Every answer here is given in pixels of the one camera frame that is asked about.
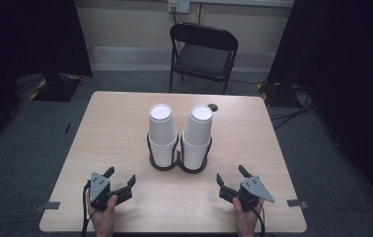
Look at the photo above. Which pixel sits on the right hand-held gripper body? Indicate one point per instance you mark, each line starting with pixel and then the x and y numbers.
pixel 252 189

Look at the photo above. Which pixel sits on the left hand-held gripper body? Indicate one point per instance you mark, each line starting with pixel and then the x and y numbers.
pixel 99 187

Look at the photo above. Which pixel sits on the person's right hand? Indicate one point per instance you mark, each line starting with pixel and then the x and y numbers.
pixel 246 222

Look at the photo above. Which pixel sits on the person's left hand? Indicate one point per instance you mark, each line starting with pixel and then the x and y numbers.
pixel 104 222

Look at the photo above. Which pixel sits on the black cup holder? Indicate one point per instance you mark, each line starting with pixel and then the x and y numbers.
pixel 161 168
pixel 192 171

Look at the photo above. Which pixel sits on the grey floor tape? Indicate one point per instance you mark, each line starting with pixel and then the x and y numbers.
pixel 47 206
pixel 298 203

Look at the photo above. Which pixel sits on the stack of white paper cups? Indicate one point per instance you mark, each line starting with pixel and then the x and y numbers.
pixel 161 131
pixel 198 135

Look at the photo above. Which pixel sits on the black table grommet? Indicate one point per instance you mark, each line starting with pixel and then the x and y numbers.
pixel 212 107

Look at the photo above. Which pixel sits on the black stand base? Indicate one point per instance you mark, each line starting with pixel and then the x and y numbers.
pixel 56 89
pixel 278 95

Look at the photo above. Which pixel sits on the black folding chair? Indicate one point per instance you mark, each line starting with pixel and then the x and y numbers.
pixel 202 59

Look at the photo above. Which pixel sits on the black curtain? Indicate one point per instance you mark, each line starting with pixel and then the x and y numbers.
pixel 26 39
pixel 349 65

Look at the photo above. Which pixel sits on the white wall socket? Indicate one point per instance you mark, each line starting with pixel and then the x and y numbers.
pixel 179 6

